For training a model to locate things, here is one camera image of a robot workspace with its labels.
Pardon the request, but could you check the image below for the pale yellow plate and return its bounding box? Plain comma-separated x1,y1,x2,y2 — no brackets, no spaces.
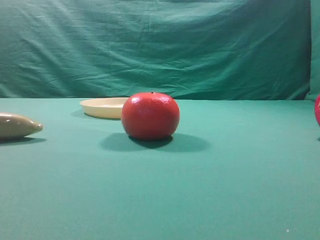
80,97,129,119

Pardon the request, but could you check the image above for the green table cloth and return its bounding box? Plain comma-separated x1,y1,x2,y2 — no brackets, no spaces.
0,98,320,240

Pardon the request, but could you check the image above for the green backdrop cloth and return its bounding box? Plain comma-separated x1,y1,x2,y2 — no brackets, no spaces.
0,0,320,100

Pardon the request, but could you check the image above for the red apple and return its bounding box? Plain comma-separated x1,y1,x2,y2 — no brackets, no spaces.
314,95,320,126

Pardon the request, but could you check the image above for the red orange tomato-like fruit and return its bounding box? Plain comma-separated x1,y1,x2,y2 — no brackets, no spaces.
121,92,180,141

